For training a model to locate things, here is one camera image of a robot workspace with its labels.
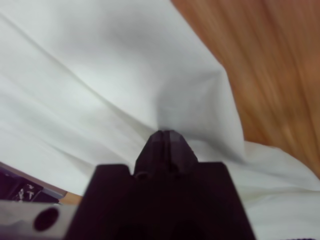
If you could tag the white T-shirt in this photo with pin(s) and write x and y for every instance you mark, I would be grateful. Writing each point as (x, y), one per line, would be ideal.
(87, 75)

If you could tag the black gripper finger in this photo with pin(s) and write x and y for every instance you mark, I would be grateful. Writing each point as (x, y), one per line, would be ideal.
(152, 157)
(181, 152)

